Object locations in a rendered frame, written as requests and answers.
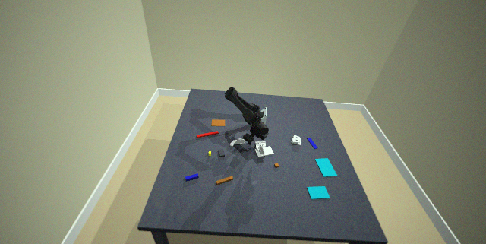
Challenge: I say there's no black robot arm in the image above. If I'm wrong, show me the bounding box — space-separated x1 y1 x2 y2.
225 87 269 140

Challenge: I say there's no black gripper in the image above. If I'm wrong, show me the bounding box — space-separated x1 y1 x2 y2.
243 127 258 145

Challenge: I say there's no orange flat rectangular block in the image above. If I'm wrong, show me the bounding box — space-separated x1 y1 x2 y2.
211 119 225 126

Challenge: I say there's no orange rectangular bar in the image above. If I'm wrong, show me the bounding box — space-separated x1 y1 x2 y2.
216 176 233 185

